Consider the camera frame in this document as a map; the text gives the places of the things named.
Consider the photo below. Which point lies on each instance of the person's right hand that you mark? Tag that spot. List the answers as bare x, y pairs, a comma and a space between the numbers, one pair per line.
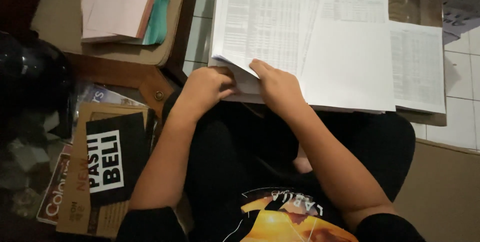
281, 92

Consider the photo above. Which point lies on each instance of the person's left hand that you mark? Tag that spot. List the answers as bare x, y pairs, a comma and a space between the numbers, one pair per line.
204, 86

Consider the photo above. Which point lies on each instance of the person's left fingers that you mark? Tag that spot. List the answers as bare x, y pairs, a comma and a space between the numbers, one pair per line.
225, 82

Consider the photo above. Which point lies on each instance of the stack of printed table sheets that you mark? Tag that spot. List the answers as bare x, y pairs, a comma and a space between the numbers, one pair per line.
258, 21

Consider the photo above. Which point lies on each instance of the person's black trousers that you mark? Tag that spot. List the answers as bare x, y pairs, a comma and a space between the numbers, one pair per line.
243, 148

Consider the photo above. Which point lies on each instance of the wooden furniture with brass knob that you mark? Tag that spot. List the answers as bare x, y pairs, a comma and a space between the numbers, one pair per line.
146, 81

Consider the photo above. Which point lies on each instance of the green paper pad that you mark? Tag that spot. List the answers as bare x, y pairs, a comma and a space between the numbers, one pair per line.
157, 21

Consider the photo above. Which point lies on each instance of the person's foot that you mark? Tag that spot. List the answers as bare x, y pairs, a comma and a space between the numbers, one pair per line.
302, 162

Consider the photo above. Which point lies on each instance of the blank white paper sheet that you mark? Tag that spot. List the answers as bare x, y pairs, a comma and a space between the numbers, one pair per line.
345, 66

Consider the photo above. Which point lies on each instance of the glossy magazine in plastic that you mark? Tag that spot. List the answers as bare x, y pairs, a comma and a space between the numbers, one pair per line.
101, 94

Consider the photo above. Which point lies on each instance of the brown box with black label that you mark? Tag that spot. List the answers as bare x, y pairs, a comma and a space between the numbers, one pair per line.
112, 159

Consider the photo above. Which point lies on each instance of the printed table paper sheet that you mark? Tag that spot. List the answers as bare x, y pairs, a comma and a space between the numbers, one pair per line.
352, 8
416, 66

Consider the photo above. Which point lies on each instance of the person's black printed shirt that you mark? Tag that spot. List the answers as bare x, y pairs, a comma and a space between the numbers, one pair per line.
285, 219

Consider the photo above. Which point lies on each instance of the black helmet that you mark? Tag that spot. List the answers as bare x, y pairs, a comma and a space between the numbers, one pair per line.
30, 73

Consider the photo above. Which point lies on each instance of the red cover magazine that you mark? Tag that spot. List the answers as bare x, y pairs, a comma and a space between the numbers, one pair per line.
54, 189

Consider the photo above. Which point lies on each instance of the grey printed paper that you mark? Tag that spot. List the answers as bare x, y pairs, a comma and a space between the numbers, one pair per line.
459, 19

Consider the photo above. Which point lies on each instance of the large brown cardboard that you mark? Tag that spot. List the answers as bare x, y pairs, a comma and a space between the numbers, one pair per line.
442, 193

